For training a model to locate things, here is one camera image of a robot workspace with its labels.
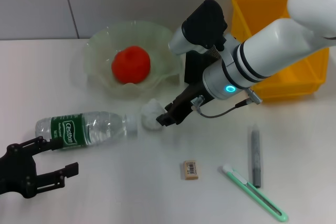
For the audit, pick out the clear green-label water bottle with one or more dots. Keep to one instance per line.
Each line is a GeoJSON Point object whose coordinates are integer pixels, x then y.
{"type": "Point", "coordinates": [99, 127]}

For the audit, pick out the mint green utility knife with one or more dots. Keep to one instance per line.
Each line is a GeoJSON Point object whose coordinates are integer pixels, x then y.
{"type": "Point", "coordinates": [236, 178]}

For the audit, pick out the white paper ball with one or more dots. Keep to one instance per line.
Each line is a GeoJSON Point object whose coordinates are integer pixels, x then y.
{"type": "Point", "coordinates": [149, 113]}

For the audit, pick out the yellow plastic bin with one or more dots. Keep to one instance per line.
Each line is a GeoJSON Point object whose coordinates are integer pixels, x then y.
{"type": "Point", "coordinates": [296, 82]}

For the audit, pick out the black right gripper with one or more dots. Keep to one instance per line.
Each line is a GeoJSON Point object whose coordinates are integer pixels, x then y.
{"type": "Point", "coordinates": [186, 100]}

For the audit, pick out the beige eraser with barcode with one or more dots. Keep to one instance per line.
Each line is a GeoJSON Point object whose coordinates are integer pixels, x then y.
{"type": "Point", "coordinates": [190, 170]}

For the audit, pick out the pale green wavy glass plate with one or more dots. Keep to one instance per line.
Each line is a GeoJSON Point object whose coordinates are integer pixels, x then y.
{"type": "Point", "coordinates": [157, 40]}

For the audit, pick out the orange fruit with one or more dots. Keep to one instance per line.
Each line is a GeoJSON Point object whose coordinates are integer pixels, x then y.
{"type": "Point", "coordinates": [131, 64]}

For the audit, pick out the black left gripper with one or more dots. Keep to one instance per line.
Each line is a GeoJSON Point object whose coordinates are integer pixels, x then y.
{"type": "Point", "coordinates": [18, 171]}

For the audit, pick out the grey marker pen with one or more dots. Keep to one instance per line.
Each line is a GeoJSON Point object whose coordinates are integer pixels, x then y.
{"type": "Point", "coordinates": [256, 155]}

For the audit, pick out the right wrist camera housing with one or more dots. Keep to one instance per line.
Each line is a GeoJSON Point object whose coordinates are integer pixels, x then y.
{"type": "Point", "coordinates": [204, 24]}

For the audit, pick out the black mesh pen holder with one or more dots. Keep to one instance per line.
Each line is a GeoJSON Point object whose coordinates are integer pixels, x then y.
{"type": "Point", "coordinates": [194, 69]}

